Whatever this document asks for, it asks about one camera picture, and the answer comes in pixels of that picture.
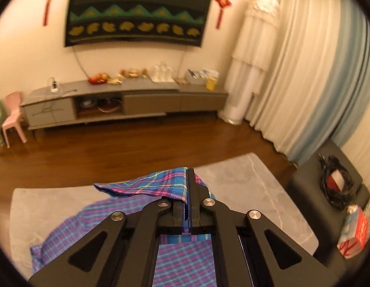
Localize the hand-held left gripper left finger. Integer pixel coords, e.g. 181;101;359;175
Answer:
28;197;190;287

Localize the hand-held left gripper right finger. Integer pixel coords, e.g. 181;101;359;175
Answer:
188;167;344;287

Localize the red white tissue packet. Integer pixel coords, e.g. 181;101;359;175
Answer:
336;205;369;259

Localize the blue pink plaid shirt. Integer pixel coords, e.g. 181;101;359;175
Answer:
29;166;218;287

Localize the air conditioner with lace cover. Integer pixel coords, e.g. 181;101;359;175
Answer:
218;0;280;125

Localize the pink plastic chair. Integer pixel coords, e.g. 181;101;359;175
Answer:
1;92;28;148

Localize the plate of fruit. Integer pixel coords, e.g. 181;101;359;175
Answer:
88;72;109;84

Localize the grey television cabinet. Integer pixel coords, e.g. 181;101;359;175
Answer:
20;79;229;130

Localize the thin television cable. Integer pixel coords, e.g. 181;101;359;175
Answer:
177;46;186;78

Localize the blue curtain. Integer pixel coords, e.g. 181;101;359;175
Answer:
288;0;370;166

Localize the bundle of black cables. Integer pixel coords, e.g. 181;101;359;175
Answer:
318;155;357;210

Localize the cream curtain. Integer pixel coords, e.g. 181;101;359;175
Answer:
245;0;370;162

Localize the dark upholstered chair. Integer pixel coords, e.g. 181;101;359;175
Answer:
285;139;370;272

